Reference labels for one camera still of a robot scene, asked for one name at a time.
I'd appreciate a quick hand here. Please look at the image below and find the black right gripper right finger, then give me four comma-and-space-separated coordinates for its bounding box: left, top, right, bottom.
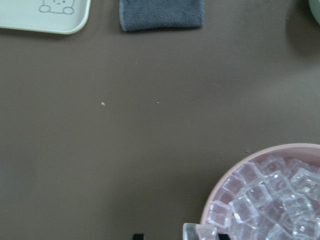
217, 233, 229, 240

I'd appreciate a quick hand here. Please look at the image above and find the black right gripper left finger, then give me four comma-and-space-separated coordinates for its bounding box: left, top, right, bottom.
132, 233, 145, 240

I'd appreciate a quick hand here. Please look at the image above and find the clear ice cube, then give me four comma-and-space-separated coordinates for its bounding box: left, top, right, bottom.
182, 223, 218, 240

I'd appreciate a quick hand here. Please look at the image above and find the pink bowl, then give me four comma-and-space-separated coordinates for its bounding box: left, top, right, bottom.
200, 143, 320, 240

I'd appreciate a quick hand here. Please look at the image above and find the grey folded cloth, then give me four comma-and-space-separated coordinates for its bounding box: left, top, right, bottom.
119, 0, 205, 32

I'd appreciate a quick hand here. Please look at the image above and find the cream rabbit tray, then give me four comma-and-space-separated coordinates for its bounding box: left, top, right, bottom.
0, 0, 91, 35

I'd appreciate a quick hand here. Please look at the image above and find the green ceramic bowl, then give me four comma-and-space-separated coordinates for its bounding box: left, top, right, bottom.
308, 0, 320, 25

